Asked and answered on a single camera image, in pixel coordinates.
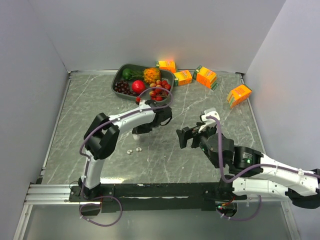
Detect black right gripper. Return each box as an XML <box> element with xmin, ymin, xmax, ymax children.
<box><xmin>175</xmin><ymin>121</ymin><xmax>221</xmax><ymax>168</ymax></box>

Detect white oval charging case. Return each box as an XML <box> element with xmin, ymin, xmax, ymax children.
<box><xmin>132</xmin><ymin>134</ymin><xmax>140</xmax><ymax>141</ymax></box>

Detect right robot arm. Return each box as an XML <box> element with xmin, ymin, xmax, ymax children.
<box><xmin>176</xmin><ymin>122</ymin><xmax>320</xmax><ymax>209</ymax></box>

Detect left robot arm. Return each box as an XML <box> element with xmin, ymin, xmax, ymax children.
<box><xmin>78</xmin><ymin>100</ymin><xmax>172</xmax><ymax>201</ymax></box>

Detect dark grey fruit tray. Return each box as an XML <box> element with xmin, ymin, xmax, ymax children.
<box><xmin>111</xmin><ymin>63</ymin><xmax>175</xmax><ymax>105</ymax></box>

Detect red pomegranate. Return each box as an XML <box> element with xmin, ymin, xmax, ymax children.
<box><xmin>131</xmin><ymin>80</ymin><xmax>146</xmax><ymax>94</ymax></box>

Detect orange pineapple toy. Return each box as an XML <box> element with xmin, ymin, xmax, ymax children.
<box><xmin>142</xmin><ymin>67</ymin><xmax>161</xmax><ymax>84</ymax></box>

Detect orange box middle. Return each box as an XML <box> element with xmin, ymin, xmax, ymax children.
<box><xmin>174</xmin><ymin>70</ymin><xmax>193</xmax><ymax>87</ymax></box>

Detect dark purple grapes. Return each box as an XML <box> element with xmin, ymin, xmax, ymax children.
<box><xmin>113</xmin><ymin>80</ymin><xmax>138</xmax><ymax>97</ymax></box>

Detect orange box back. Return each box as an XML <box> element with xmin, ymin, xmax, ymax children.
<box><xmin>155</xmin><ymin>60</ymin><xmax>177</xmax><ymax>73</ymax></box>

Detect green pepper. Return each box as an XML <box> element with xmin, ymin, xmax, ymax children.
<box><xmin>122</xmin><ymin>68</ymin><xmax>133</xmax><ymax>81</ymax></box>

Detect orange sponge box near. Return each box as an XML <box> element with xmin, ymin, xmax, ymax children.
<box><xmin>192</xmin><ymin>65</ymin><xmax>218</xmax><ymax>89</ymax></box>

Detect orange striped sponge box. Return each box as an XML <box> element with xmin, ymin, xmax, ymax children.
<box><xmin>226</xmin><ymin>84</ymin><xmax>252</xmax><ymax>109</ymax></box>

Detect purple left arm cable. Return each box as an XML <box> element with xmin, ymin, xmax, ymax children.
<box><xmin>79</xmin><ymin>86</ymin><xmax>175</xmax><ymax>176</ymax></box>

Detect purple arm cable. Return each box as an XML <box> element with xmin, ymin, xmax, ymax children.
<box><xmin>79</xmin><ymin>86</ymin><xmax>175</xmax><ymax>176</ymax></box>
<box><xmin>206</xmin><ymin>115</ymin><xmax>320</xmax><ymax>185</ymax></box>

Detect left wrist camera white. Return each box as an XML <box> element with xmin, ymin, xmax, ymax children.
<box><xmin>135</xmin><ymin>96</ymin><xmax>145</xmax><ymax>106</ymax></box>

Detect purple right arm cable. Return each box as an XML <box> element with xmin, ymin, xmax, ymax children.
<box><xmin>206</xmin><ymin>115</ymin><xmax>320</xmax><ymax>185</ymax></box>

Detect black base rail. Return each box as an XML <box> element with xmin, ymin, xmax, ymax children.
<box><xmin>69</xmin><ymin>182</ymin><xmax>247</xmax><ymax>213</ymax></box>

